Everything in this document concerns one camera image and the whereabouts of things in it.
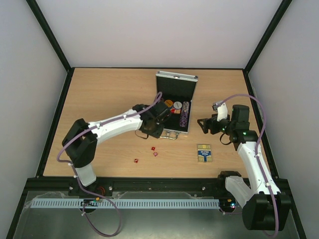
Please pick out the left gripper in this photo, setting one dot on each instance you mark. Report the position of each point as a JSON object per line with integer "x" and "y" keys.
{"x": 157, "y": 134}

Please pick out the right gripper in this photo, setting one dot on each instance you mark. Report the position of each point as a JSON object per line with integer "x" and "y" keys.
{"x": 209, "y": 125}

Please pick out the aluminium poker case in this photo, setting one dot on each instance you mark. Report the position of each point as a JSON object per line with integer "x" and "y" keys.
{"x": 176, "y": 87}

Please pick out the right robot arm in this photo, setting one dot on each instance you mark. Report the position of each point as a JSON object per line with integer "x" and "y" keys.
{"x": 264, "y": 206}

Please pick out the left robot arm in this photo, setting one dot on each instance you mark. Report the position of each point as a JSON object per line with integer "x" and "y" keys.
{"x": 82, "y": 139}

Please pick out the playing card box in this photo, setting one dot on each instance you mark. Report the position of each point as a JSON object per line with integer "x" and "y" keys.
{"x": 204, "y": 153}

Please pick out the orange dealer button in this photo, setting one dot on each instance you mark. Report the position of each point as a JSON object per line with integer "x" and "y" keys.
{"x": 169, "y": 103}

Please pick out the purple chip stack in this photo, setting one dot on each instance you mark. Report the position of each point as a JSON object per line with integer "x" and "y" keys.
{"x": 184, "y": 114}

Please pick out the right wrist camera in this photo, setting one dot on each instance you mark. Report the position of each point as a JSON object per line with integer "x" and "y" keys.
{"x": 221, "y": 109}

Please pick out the grey slotted cable duct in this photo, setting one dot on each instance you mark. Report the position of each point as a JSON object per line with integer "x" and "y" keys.
{"x": 125, "y": 204}

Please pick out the black frame rail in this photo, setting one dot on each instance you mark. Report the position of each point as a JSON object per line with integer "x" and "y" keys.
{"x": 204, "y": 187}

